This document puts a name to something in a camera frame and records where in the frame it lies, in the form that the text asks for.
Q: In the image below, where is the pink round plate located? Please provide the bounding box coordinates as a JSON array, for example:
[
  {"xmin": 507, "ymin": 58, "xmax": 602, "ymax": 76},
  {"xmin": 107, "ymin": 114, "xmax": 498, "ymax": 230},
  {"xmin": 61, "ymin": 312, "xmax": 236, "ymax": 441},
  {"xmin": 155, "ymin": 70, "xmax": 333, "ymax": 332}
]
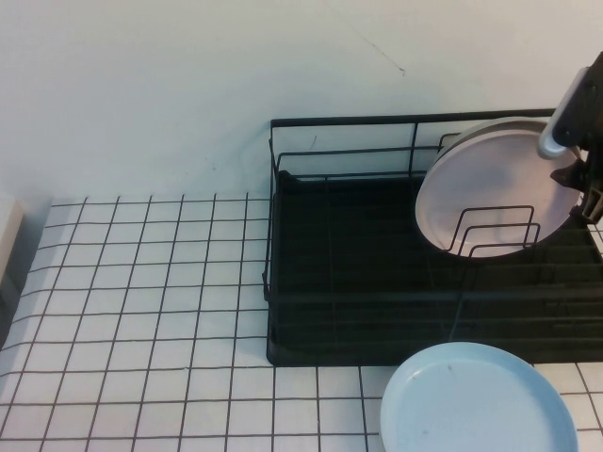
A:
[{"xmin": 414, "ymin": 122, "xmax": 583, "ymax": 259}]

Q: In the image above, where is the white grid pattern tablecloth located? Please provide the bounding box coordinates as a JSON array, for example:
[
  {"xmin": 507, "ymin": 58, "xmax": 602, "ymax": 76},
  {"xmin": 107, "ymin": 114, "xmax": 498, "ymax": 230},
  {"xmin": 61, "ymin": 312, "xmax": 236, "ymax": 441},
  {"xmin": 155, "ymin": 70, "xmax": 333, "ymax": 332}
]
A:
[{"xmin": 0, "ymin": 192, "xmax": 603, "ymax": 452}]

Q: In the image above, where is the black wire dish rack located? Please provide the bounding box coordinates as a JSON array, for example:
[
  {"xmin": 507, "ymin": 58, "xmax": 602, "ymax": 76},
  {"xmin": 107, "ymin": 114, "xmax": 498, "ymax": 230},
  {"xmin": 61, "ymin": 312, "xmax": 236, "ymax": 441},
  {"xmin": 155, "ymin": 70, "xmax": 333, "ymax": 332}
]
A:
[{"xmin": 261, "ymin": 107, "xmax": 603, "ymax": 367}]

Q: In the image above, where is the grey round plate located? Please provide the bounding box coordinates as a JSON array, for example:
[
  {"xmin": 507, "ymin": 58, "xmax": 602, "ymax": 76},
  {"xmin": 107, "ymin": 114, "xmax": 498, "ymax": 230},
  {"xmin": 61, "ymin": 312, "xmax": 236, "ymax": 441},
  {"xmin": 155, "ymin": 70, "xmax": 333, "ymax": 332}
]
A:
[{"xmin": 439, "ymin": 116, "xmax": 552, "ymax": 157}]

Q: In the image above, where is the light blue round plate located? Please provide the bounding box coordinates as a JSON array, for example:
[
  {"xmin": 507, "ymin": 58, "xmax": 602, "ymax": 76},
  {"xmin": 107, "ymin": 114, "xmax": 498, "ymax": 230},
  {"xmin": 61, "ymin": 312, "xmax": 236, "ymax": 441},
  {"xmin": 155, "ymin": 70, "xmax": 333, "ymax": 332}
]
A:
[{"xmin": 380, "ymin": 341, "xmax": 579, "ymax": 452}]

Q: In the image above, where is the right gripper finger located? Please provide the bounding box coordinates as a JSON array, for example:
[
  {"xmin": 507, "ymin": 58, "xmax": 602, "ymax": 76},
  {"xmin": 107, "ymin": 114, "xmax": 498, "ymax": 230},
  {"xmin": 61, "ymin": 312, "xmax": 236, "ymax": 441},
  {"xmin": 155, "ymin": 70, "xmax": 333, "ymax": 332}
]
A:
[
  {"xmin": 549, "ymin": 158, "xmax": 588, "ymax": 190},
  {"xmin": 568, "ymin": 181, "xmax": 603, "ymax": 222}
]

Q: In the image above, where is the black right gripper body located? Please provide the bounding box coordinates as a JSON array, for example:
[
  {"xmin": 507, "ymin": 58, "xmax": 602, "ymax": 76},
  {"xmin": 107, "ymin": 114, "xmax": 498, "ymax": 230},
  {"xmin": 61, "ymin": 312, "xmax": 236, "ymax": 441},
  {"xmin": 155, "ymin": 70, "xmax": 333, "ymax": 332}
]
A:
[{"xmin": 554, "ymin": 44, "xmax": 603, "ymax": 164}]

